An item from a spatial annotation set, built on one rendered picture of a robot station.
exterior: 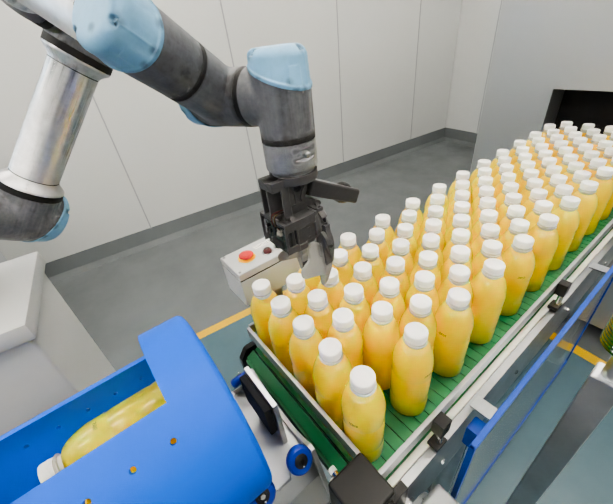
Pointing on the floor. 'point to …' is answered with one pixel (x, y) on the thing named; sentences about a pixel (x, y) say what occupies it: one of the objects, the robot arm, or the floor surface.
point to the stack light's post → (569, 435)
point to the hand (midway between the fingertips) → (315, 269)
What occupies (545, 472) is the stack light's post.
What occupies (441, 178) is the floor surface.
